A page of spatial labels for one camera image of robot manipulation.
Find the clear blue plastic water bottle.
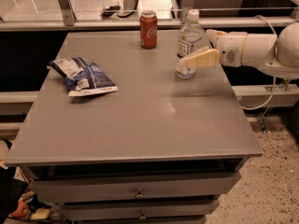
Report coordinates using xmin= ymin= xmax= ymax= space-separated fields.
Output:
xmin=175 ymin=9 xmax=204 ymax=79

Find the orange yellow clutter on floor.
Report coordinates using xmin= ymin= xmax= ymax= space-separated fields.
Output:
xmin=8 ymin=190 xmax=50 ymax=220

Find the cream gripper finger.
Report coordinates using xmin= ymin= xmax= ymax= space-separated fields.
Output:
xmin=206 ymin=29 xmax=225 ymax=45
xmin=178 ymin=46 xmax=221 ymax=68

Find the lower grey drawer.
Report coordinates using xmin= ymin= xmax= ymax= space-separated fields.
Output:
xmin=62 ymin=200 xmax=219 ymax=220

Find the grey drawer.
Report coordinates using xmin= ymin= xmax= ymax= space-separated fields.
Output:
xmin=62 ymin=200 xmax=219 ymax=220
xmin=30 ymin=172 xmax=241 ymax=203

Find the white cable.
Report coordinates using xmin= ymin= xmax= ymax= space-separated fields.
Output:
xmin=241 ymin=14 xmax=279 ymax=111

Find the red soda can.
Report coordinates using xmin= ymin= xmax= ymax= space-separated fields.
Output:
xmin=140 ymin=10 xmax=158 ymax=49

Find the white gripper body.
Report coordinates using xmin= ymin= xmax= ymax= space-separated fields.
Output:
xmin=215 ymin=32 xmax=278 ymax=68

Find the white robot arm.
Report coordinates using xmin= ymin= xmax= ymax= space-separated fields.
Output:
xmin=176 ymin=22 xmax=299 ymax=79

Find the grey drawer cabinet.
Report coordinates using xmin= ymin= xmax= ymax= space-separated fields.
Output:
xmin=6 ymin=30 xmax=262 ymax=224

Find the metal window rail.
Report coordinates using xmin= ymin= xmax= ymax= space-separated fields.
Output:
xmin=0 ymin=17 xmax=267 ymax=32

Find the black object behind glass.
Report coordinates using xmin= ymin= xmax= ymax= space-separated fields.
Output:
xmin=101 ymin=5 xmax=121 ymax=17

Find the upper grey drawer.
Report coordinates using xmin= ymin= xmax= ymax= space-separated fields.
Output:
xmin=30 ymin=172 xmax=241 ymax=203

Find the blue white chip bag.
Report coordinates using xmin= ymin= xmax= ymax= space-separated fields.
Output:
xmin=49 ymin=57 xmax=118 ymax=97

